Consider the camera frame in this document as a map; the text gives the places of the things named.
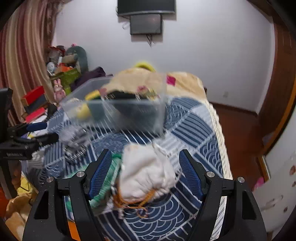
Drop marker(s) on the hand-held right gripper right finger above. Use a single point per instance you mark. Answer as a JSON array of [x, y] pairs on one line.
[[190, 176]]

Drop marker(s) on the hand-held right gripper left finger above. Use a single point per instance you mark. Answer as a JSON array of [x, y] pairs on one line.
[[101, 172]]

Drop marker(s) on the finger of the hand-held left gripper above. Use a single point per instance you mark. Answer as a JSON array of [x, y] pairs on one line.
[[46, 138], [37, 126]]

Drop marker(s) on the green knitted cloth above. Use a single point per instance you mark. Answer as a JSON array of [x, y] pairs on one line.
[[108, 183]]

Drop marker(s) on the white cloth bag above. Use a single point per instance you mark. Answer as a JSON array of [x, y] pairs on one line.
[[143, 171]]

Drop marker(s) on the clear plastic storage box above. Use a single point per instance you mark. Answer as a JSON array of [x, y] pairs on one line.
[[138, 115]]

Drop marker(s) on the yellow soft toy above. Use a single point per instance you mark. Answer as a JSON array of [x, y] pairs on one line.
[[84, 111]]

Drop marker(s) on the crumpled clear plastic wrap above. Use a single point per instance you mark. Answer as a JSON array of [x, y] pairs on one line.
[[74, 141]]

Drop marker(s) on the red flat box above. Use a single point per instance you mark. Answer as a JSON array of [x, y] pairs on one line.
[[34, 95]]

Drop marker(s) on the pink rabbit plush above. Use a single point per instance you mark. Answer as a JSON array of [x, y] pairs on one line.
[[59, 92]]

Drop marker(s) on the blue patterned bedsheet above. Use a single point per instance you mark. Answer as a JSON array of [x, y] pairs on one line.
[[192, 129]]

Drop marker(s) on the green cardboard box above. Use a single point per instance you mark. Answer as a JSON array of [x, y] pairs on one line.
[[67, 76]]

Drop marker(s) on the purple cloth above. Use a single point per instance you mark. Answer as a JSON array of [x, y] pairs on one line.
[[92, 75]]

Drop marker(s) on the striped curtain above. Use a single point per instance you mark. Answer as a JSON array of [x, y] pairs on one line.
[[23, 46]]

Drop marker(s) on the green dinosaur plush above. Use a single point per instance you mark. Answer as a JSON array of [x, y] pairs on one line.
[[79, 56]]

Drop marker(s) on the white cabinet with stickers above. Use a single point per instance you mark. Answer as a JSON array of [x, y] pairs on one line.
[[279, 173]]

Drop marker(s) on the beige floral blanket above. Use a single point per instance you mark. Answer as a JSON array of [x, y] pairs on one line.
[[185, 83]]

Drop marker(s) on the wooden door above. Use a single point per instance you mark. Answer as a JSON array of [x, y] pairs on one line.
[[282, 69]]

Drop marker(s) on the black wall-mounted box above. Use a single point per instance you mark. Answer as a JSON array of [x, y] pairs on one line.
[[145, 24]]

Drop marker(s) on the black wall television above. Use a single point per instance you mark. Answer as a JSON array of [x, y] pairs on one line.
[[145, 5]]

